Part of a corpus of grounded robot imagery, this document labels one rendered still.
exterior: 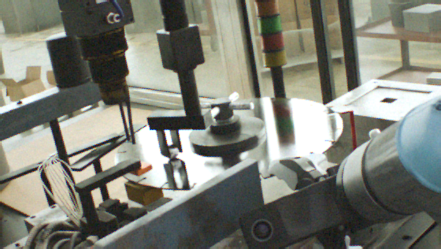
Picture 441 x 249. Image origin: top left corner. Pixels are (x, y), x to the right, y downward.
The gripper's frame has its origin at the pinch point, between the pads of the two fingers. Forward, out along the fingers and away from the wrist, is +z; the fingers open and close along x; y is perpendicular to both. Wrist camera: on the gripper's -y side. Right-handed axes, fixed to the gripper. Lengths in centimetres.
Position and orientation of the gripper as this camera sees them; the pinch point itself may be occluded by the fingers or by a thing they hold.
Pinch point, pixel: (287, 224)
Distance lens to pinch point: 72.4
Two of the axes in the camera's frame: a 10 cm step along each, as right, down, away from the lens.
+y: 9.1, -2.7, 3.0
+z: -2.2, 3.1, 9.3
